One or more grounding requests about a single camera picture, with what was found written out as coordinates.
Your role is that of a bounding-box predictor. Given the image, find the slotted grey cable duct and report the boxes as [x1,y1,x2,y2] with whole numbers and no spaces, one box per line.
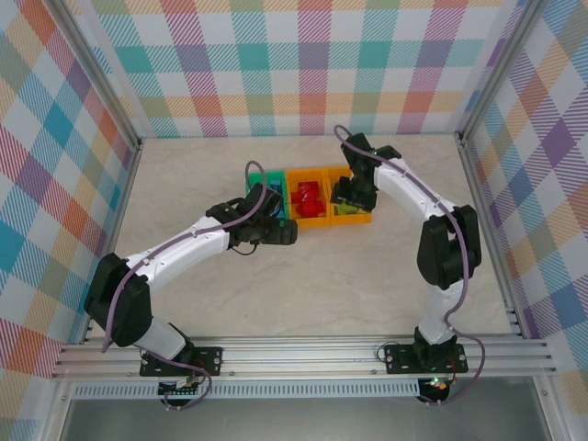
[72,383,422,401]

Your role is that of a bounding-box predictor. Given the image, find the aluminium side rail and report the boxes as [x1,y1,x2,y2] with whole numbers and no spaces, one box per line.
[80,137,144,345]
[456,132,526,339]

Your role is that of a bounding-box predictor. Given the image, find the green plastic bin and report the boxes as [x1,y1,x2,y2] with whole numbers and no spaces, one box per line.
[244,170,289,217]

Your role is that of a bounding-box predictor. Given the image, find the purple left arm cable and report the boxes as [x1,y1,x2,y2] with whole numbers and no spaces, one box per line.
[100,160,273,412]

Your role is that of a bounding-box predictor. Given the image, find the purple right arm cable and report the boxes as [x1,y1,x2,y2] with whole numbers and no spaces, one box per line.
[333,123,489,408]

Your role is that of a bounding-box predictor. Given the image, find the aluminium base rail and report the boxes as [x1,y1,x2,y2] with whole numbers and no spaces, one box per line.
[49,336,560,381]

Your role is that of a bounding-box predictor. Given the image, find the aluminium frame post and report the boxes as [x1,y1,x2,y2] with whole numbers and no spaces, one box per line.
[456,0,551,139]
[50,0,144,153]

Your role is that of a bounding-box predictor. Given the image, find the orange plastic bin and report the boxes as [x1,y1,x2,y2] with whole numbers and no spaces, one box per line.
[285,167,333,230]
[324,164,372,226]

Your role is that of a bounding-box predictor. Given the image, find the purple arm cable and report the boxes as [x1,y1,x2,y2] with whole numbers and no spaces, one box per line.
[100,160,273,412]
[333,123,489,408]

